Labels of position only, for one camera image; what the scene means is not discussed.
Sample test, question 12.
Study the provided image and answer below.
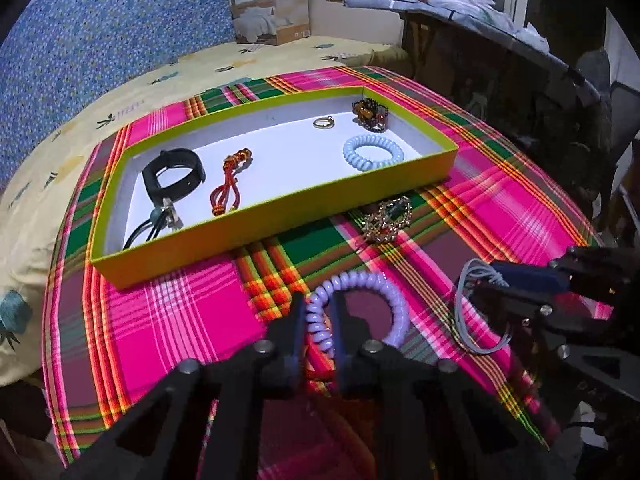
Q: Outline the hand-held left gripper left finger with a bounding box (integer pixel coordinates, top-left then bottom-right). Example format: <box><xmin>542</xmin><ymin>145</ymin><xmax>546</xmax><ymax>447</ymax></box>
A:
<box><xmin>60</xmin><ymin>292</ymin><xmax>307</xmax><ymax>480</ymax></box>

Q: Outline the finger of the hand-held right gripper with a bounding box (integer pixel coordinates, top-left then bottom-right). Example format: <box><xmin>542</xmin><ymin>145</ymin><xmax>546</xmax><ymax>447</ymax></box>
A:
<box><xmin>470</xmin><ymin>285</ymin><xmax>640</xmax><ymax>397</ymax></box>
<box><xmin>492</xmin><ymin>247</ymin><xmax>632</xmax><ymax>295</ymax></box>

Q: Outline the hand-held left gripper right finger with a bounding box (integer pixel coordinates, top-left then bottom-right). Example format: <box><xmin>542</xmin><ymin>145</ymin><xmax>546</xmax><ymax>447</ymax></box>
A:
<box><xmin>330</xmin><ymin>291</ymin><xmax>573</xmax><ymax>480</ymax></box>

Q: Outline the grey cord loop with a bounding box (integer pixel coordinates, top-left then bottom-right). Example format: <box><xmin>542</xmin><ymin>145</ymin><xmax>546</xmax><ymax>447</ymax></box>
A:
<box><xmin>452</xmin><ymin>258</ymin><xmax>513</xmax><ymax>356</ymax></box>

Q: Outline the pale spiral hair tie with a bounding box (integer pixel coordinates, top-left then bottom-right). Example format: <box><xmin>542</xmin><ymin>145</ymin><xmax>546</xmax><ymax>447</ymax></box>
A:
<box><xmin>343</xmin><ymin>134</ymin><xmax>401</xmax><ymax>173</ymax></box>
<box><xmin>305</xmin><ymin>271</ymin><xmax>412</xmax><ymax>356</ymax></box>

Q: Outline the yellow cardboard box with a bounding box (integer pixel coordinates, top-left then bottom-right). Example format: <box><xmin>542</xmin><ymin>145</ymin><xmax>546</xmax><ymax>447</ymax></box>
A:
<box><xmin>90</xmin><ymin>86</ymin><xmax>460</xmax><ymax>291</ymax></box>

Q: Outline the red cord bracelet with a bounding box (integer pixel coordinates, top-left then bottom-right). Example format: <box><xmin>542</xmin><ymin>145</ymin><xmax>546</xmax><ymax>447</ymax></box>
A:
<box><xmin>210</xmin><ymin>147</ymin><xmax>253</xmax><ymax>218</ymax></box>

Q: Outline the black cord necklace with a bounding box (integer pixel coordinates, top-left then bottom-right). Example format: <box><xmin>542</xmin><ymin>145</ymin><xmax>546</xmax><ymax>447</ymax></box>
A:
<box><xmin>122</xmin><ymin>199</ymin><xmax>183</xmax><ymax>251</ymax></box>

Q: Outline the black wristband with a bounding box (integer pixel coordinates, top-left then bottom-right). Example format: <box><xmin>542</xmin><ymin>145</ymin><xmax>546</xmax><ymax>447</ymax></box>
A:
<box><xmin>141</xmin><ymin>148</ymin><xmax>207</xmax><ymax>206</ymax></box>

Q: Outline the brown bead bracelet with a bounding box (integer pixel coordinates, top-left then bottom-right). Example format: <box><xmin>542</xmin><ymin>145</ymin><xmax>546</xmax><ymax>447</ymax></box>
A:
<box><xmin>351</xmin><ymin>97</ymin><xmax>391</xmax><ymax>133</ymax></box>

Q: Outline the pink plaid cloth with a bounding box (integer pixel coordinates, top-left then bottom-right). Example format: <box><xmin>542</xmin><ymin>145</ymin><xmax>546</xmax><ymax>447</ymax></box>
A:
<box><xmin>42</xmin><ymin>66</ymin><xmax>613</xmax><ymax>480</ymax></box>

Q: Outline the white plastic bag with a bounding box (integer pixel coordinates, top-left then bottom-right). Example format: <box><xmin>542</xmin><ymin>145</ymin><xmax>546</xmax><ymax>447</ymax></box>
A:
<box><xmin>430</xmin><ymin>0</ymin><xmax>551</xmax><ymax>53</ymax></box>

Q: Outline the yellow pineapple bedsheet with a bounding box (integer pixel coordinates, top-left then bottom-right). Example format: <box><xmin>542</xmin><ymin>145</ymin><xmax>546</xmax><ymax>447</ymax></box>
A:
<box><xmin>0</xmin><ymin>35</ymin><xmax>416</xmax><ymax>386</ymax></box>

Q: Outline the blue checked table cloth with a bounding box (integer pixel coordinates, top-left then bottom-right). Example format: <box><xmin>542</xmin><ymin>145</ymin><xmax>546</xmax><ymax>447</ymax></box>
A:
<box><xmin>327</xmin><ymin>0</ymin><xmax>601</xmax><ymax>101</ymax></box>

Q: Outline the bedding package box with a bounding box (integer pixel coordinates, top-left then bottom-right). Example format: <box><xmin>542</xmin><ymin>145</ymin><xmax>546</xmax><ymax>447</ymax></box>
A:
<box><xmin>227</xmin><ymin>0</ymin><xmax>312</xmax><ymax>46</ymax></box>

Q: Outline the blue floral headboard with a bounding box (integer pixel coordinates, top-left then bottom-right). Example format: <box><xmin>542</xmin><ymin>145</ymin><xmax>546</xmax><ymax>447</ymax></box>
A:
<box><xmin>0</xmin><ymin>0</ymin><xmax>261</xmax><ymax>191</ymax></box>

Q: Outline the gold bead chain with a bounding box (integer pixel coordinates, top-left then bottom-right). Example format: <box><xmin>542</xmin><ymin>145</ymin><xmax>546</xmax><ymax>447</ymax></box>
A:
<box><xmin>361</xmin><ymin>196</ymin><xmax>413</xmax><ymax>245</ymax></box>

